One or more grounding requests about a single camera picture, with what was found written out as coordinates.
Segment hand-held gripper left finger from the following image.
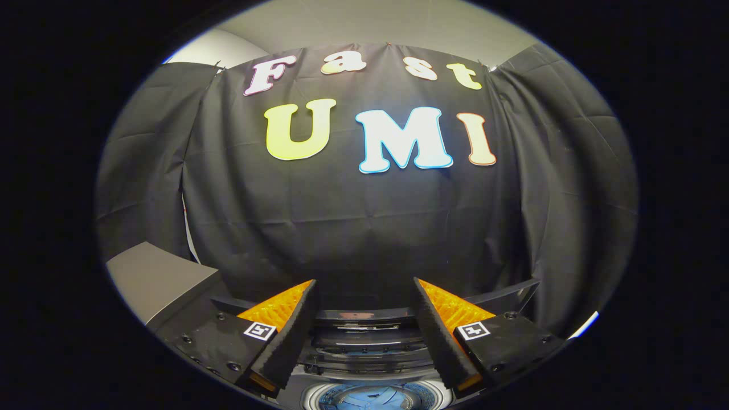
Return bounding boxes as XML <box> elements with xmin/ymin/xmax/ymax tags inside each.
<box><xmin>165</xmin><ymin>279</ymin><xmax>320</xmax><ymax>399</ymax></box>

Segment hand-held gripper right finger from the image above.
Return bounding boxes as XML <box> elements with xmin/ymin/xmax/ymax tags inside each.
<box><xmin>413</xmin><ymin>277</ymin><xmax>564</xmax><ymax>399</ymax></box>

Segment dark grey washing machine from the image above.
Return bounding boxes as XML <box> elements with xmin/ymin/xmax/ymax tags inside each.
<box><xmin>279</xmin><ymin>342</ymin><xmax>456</xmax><ymax>410</ymax></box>

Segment tinted washing machine lid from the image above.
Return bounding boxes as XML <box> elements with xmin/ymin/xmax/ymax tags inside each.
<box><xmin>211</xmin><ymin>278</ymin><xmax>542</xmax><ymax>379</ymax></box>

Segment light blue polo shirt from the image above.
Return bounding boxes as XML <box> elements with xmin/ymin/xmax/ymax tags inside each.
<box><xmin>319</xmin><ymin>384</ymin><xmax>422</xmax><ymax>410</ymax></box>

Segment white board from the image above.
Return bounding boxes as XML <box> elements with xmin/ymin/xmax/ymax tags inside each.
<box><xmin>567</xmin><ymin>310</ymin><xmax>600</xmax><ymax>341</ymax></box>

